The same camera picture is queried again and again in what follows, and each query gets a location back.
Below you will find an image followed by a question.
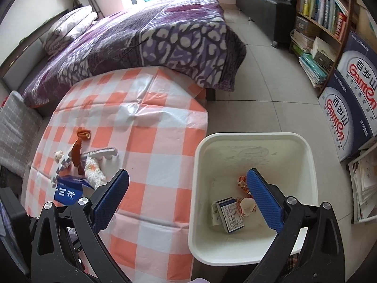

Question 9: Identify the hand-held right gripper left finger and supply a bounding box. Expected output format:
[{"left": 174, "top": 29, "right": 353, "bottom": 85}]
[{"left": 29, "top": 169, "right": 139, "bottom": 283}]

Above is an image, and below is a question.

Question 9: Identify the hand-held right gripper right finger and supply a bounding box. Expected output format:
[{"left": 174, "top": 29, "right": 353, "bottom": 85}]
[{"left": 236, "top": 168, "right": 346, "bottom": 283}]

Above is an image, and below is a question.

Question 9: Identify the white orange wrapper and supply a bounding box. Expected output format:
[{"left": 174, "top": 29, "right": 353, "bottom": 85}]
[{"left": 84, "top": 157, "right": 107, "bottom": 189}]

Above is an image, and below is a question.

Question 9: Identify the blue paper box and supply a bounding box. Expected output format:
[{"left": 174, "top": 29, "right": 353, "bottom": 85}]
[{"left": 54, "top": 175, "right": 95, "bottom": 206}]

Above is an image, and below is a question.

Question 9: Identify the white plastic trash bin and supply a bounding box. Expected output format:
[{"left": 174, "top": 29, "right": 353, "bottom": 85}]
[{"left": 188, "top": 133, "right": 319, "bottom": 266}]

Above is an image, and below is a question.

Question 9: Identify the white toothed foam strip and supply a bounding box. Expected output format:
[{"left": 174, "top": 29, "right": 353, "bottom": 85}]
[{"left": 81, "top": 147, "right": 119, "bottom": 161}]

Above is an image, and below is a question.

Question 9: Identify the long orange peel strip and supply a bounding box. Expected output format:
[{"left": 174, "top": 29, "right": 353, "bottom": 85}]
[{"left": 71, "top": 138, "right": 85, "bottom": 175}]

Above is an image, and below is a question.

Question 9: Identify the crumpled white tissue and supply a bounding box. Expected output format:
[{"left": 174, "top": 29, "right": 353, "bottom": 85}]
[{"left": 236, "top": 197, "right": 257, "bottom": 217}]

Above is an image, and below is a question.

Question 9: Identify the red snack wrapper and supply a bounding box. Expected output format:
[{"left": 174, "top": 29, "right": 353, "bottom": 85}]
[{"left": 237, "top": 175, "right": 254, "bottom": 198}]

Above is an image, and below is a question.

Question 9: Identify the blue and white small carton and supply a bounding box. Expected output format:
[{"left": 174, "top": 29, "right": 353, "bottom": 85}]
[{"left": 211, "top": 197, "right": 246, "bottom": 235}]

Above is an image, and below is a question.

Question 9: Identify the orange white checked tablecloth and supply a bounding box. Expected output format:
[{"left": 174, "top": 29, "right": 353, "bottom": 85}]
[{"left": 22, "top": 66, "right": 209, "bottom": 283}]

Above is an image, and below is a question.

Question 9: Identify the grey checked cushion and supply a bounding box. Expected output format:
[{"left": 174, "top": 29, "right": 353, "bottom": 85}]
[{"left": 0, "top": 91, "right": 43, "bottom": 179}]

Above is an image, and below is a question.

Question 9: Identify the stack of white papers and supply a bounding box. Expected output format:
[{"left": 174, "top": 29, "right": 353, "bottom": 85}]
[{"left": 348, "top": 150, "right": 377, "bottom": 225}]

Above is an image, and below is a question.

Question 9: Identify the blue white cardboard box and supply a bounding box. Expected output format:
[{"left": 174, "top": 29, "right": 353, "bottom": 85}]
[
  {"left": 317, "top": 71, "right": 374, "bottom": 163},
  {"left": 336, "top": 30, "right": 377, "bottom": 142}
]

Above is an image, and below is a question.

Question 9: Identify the stack of lying books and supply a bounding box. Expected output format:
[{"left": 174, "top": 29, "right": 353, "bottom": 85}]
[{"left": 290, "top": 29, "right": 332, "bottom": 87}]

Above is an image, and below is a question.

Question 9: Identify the wooden bookshelf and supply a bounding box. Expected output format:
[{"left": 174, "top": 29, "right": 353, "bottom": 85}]
[{"left": 290, "top": 0, "right": 358, "bottom": 98}]

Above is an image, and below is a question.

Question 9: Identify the dark bed headboard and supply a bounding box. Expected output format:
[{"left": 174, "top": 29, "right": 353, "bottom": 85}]
[{"left": 0, "top": 8, "right": 71, "bottom": 101}]

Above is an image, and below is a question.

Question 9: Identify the folded white patterned quilt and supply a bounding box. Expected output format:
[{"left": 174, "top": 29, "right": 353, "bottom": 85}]
[{"left": 43, "top": 5, "right": 98, "bottom": 56}]

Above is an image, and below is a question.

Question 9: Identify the bed with purple bedspread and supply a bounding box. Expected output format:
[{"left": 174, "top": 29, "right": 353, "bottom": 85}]
[{"left": 22, "top": 0, "right": 247, "bottom": 108}]

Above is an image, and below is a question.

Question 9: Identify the dark storage bench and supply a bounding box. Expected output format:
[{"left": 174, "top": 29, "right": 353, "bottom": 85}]
[{"left": 236, "top": 0, "right": 295, "bottom": 48}]

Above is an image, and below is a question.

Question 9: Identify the row of upright books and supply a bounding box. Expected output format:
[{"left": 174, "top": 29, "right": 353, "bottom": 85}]
[{"left": 300, "top": 0, "right": 349, "bottom": 40}]

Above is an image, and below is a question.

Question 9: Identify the brown cardboard box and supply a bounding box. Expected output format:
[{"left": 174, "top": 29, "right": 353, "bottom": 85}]
[{"left": 350, "top": 0, "right": 377, "bottom": 39}]

